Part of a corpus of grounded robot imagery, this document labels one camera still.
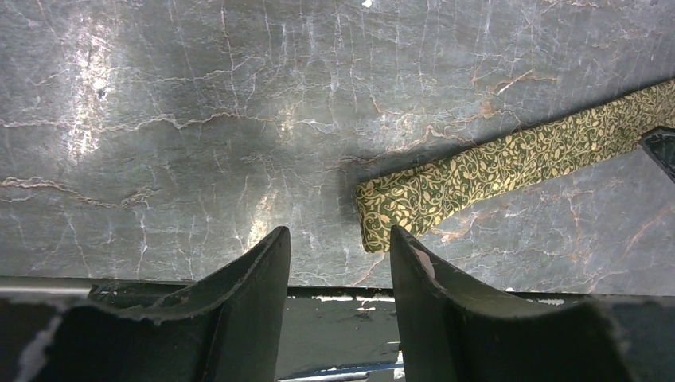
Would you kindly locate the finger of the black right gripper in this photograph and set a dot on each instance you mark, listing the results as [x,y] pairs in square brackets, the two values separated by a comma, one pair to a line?
[658,143]

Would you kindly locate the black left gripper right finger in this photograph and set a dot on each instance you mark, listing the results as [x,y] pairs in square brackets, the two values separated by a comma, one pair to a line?
[453,327]

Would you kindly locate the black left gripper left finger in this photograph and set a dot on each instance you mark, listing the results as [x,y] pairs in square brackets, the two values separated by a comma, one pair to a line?
[226,327]

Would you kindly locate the olive green leaf-pattern tie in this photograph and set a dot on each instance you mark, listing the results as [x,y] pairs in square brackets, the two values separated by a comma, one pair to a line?
[419,198]

